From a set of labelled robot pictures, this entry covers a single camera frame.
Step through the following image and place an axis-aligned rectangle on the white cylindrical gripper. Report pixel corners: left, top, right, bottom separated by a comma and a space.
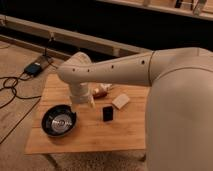
69, 83, 95, 108

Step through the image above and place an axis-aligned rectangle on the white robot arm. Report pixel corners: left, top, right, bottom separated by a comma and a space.
58, 48, 213, 171

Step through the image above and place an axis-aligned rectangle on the black eraser block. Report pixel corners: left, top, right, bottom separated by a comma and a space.
103, 106, 113, 122

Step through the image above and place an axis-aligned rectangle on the reddish brown small object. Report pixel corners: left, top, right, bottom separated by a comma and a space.
93, 89, 108, 99

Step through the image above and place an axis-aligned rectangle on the wooden table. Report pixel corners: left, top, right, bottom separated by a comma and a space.
25, 74, 149, 154

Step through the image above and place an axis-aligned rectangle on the beige wooden block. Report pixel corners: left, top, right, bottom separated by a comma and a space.
112, 94, 130, 109

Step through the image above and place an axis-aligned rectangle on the black bowl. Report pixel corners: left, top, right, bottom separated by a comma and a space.
41, 104, 77, 137

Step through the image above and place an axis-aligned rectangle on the black cable on floor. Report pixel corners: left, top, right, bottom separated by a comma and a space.
0, 54, 68, 145

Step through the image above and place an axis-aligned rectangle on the grey metal floor rail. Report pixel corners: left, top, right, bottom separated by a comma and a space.
0, 14, 151, 57

